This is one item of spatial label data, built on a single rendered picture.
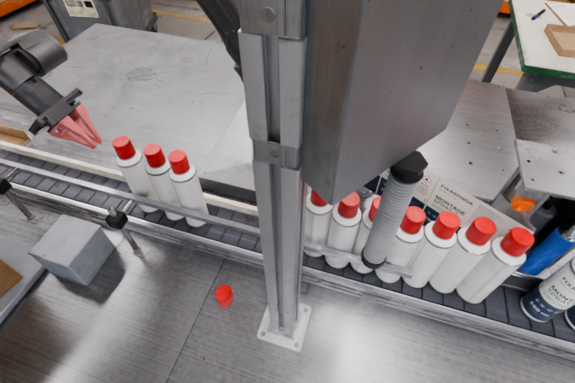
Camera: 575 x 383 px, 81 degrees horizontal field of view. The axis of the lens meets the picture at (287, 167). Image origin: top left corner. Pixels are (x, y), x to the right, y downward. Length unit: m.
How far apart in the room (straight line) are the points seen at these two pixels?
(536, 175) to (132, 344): 0.76
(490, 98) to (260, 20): 1.10
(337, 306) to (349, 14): 0.63
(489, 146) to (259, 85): 0.90
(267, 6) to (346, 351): 0.63
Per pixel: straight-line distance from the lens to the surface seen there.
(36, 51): 0.79
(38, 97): 0.76
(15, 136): 1.32
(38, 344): 0.86
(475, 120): 1.16
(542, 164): 0.66
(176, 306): 0.78
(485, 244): 0.64
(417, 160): 0.36
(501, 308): 0.80
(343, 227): 0.60
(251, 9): 0.23
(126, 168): 0.74
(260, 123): 0.27
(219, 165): 0.90
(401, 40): 0.23
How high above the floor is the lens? 1.53
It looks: 48 degrees down
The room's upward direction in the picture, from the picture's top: straight up
